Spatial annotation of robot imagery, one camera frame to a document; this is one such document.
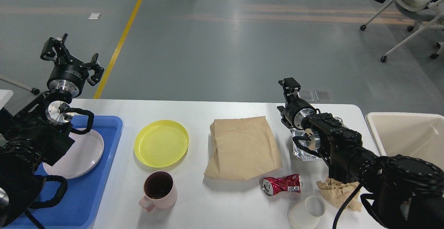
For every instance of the beige plastic bin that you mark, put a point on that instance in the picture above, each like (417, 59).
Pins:
(418, 135)

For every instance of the white office chair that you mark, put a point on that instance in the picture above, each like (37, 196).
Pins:
(427, 14)

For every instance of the floor outlet plates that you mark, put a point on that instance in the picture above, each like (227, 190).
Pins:
(315, 95)

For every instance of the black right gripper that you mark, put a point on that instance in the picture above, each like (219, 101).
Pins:
(297, 111)

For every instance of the yellow plate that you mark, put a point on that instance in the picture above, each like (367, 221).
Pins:
(161, 144)

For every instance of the pink mug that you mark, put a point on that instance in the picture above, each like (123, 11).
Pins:
(159, 192)

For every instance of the crushed red soda can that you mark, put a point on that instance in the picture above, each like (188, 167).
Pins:
(275, 185)

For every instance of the white chair leg with caster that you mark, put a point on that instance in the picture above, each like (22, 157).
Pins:
(34, 91)

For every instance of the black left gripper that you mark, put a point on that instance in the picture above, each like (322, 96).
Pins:
(68, 77)

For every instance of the white paper cup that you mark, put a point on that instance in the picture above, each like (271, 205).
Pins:
(306, 214)

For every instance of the brown paper bag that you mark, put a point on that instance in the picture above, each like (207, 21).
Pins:
(242, 149)

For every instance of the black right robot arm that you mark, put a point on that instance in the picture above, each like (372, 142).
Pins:
(403, 192)

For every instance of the crumpled brown napkin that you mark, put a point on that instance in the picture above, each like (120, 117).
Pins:
(336, 192)

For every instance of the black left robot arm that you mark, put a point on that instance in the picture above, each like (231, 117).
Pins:
(39, 133)

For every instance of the aluminium foil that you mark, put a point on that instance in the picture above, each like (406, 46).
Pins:
(301, 152)

